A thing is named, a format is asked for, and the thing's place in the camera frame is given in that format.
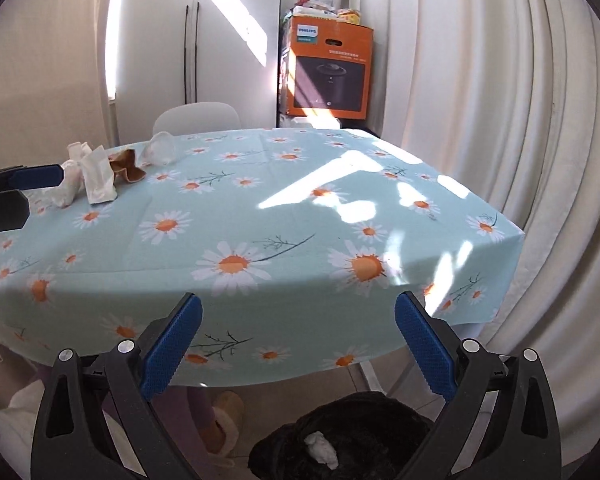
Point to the crumpled brown paper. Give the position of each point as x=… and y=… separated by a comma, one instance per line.
x=127, y=162

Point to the white paper bag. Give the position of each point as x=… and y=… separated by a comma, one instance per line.
x=100, y=180

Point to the white storage box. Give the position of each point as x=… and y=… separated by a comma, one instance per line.
x=310, y=122

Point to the white curtain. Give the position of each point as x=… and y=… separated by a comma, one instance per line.
x=480, y=85

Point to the clear plastic cup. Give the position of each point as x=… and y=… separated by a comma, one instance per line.
x=160, y=147

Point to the beige fluffy slipper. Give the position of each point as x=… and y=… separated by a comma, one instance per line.
x=230, y=410

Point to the orange cardboard appliance box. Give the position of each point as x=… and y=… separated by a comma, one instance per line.
x=330, y=35

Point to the crumpled white tissue wad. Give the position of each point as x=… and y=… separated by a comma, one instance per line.
x=322, y=450

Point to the daisy print blue tablecloth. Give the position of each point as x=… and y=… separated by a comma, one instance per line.
x=280, y=185

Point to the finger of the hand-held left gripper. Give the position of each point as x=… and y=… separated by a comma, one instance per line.
x=40, y=176
x=5, y=212

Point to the white tissue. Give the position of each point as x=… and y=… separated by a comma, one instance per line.
x=72, y=180

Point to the white wardrobe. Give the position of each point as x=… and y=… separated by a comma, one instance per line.
x=220, y=75

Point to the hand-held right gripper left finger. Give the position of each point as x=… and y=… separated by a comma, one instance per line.
x=172, y=345

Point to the black shelf rack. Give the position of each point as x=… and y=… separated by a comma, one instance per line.
x=283, y=75

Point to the white table leg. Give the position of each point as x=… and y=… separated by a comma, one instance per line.
x=365, y=375

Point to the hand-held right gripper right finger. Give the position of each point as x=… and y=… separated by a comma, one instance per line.
x=422, y=345

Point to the bin with black bag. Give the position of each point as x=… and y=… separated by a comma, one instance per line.
x=370, y=425

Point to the person's purple trouser leg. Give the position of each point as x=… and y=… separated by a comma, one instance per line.
x=190, y=410

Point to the colourful packages heap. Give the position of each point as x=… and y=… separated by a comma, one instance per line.
x=320, y=7

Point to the white chair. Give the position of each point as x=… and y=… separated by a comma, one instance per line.
x=195, y=117

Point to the person's white fleece garment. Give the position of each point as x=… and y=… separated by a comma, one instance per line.
x=10, y=425

